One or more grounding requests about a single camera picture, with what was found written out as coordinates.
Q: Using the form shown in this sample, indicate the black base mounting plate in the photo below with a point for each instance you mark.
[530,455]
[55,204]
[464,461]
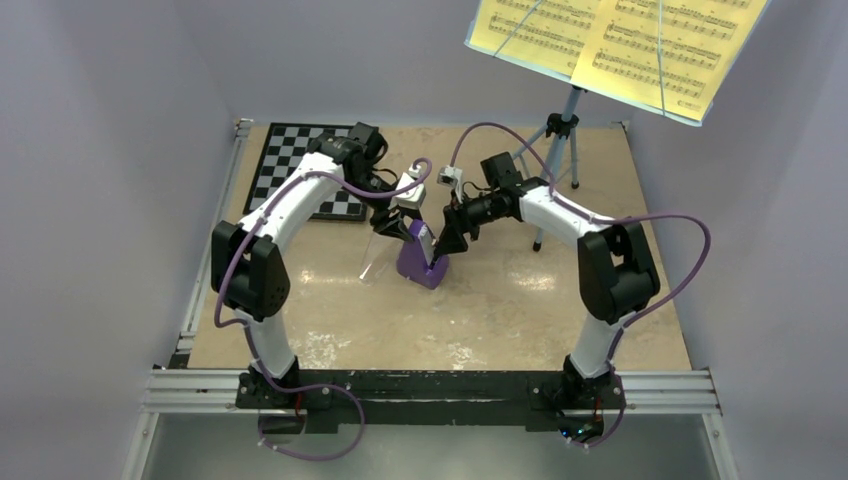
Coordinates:
[537,401]

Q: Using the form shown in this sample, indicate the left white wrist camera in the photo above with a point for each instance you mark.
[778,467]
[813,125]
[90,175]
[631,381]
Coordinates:
[413,198]

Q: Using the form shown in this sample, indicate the left yellow sheet music page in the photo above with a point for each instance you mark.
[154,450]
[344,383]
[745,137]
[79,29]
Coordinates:
[541,35]

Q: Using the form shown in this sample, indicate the black white chessboard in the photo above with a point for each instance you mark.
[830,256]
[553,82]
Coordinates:
[283,148]

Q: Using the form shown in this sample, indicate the light blue music stand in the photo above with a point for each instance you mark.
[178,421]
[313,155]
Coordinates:
[561,128]

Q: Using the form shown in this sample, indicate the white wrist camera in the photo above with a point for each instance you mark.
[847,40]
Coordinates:
[452,177]
[413,198]

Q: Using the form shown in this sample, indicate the clear plastic metronome cover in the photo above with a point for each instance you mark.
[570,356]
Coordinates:
[380,256]

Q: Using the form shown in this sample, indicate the purple metronome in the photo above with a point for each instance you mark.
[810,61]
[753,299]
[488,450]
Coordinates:
[417,262]

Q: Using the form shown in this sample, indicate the right yellow sheet music page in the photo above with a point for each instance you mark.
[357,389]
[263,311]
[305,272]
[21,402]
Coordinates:
[666,57]

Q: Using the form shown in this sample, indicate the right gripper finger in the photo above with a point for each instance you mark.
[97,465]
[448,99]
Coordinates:
[458,224]
[450,241]

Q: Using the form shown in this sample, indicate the aluminium frame rail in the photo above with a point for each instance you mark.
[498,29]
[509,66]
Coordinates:
[204,391]

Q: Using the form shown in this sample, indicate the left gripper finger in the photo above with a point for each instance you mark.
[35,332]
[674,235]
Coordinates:
[400,230]
[380,223]

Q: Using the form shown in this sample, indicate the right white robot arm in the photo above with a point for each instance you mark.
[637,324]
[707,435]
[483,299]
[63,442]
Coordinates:
[617,275]

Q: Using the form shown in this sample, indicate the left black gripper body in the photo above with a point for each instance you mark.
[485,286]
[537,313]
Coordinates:
[393,210]

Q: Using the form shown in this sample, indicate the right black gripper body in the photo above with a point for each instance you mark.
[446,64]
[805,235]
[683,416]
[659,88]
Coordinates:
[480,210]

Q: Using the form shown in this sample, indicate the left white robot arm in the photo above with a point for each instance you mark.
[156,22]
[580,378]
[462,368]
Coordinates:
[248,273]

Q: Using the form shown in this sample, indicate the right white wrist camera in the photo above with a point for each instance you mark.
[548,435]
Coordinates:
[452,177]

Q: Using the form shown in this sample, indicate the yellow sheet music page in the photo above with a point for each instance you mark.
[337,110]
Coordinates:
[541,35]
[666,57]

